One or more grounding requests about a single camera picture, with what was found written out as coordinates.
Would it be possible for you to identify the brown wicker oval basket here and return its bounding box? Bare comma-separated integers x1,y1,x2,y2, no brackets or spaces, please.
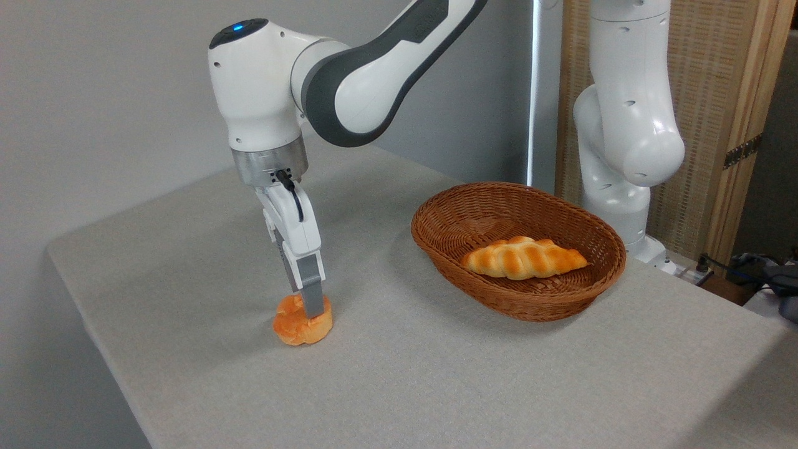
410,181,627,323

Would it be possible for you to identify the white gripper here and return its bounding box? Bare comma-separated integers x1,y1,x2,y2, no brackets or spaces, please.
254,180,327,318

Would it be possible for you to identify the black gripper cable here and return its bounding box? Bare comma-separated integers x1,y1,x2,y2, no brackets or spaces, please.
276,169,307,224

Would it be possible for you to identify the white power strip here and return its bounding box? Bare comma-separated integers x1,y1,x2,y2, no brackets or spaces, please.
675,264,713,286

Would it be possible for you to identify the braided golden bread loaf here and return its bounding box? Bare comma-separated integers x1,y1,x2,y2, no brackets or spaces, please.
460,236,590,280

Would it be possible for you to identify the white vertical pole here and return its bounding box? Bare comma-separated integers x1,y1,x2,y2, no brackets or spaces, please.
526,0,543,188

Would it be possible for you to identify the grey tablecloth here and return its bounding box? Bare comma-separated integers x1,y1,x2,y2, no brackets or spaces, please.
45,138,798,449

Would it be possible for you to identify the dark metal screen hinge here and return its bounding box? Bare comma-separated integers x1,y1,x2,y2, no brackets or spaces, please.
723,133,762,170

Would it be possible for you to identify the black floor cable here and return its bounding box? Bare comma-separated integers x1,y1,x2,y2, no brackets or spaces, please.
695,252,798,295

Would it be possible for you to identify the round orange bread roll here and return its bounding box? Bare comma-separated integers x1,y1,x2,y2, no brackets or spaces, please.
273,293,334,346

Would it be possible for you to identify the dark grey bag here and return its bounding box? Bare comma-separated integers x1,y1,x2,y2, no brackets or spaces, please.
763,264,798,324

